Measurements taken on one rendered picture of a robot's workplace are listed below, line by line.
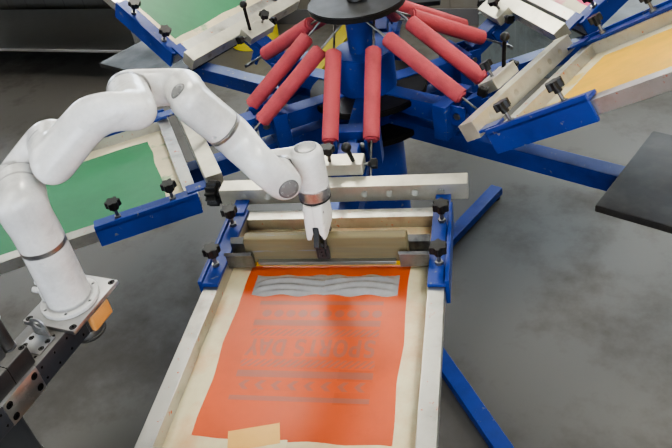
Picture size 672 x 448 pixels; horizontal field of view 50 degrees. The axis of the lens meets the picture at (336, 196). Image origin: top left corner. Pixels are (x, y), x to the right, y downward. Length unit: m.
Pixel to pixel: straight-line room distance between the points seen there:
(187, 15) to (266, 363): 1.63
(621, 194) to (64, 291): 1.37
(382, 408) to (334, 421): 0.10
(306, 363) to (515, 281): 1.67
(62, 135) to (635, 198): 1.38
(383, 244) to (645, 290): 1.63
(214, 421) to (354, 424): 0.29
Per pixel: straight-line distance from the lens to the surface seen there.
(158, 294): 3.41
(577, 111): 1.71
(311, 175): 1.60
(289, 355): 1.62
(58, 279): 1.59
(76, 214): 2.31
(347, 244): 1.73
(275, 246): 1.78
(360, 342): 1.61
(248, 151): 1.49
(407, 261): 1.73
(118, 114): 1.39
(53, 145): 1.45
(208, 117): 1.46
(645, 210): 1.96
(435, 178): 1.91
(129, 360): 3.17
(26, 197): 1.48
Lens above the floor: 2.13
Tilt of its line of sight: 35 degrees down
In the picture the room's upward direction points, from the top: 10 degrees counter-clockwise
